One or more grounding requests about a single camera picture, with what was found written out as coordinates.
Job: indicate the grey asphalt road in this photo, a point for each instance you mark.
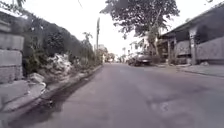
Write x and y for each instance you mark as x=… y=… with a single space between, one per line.
x=133 y=96

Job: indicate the overgrown green hedge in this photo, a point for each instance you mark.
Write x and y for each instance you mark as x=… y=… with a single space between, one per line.
x=50 y=40

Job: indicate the parked dark car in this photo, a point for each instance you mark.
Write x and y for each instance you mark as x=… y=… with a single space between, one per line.
x=140 y=60

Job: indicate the concrete roadside gutter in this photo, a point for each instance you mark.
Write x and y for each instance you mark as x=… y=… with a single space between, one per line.
x=43 y=100

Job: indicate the utility pole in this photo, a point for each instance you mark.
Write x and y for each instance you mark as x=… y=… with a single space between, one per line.
x=97 y=36

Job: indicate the pale concrete driveway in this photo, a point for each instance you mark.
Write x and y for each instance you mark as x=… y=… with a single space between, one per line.
x=203 y=70

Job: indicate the large leafy tree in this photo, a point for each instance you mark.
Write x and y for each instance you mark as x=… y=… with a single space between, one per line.
x=143 y=16

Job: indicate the grey concrete block wall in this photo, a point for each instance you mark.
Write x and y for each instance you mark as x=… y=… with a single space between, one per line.
x=10 y=60

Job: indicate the pile of pale rubble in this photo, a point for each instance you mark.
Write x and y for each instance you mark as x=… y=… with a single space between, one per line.
x=58 y=66

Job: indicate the building with dark roof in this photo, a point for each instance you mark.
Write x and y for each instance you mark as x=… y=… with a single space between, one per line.
x=200 y=40

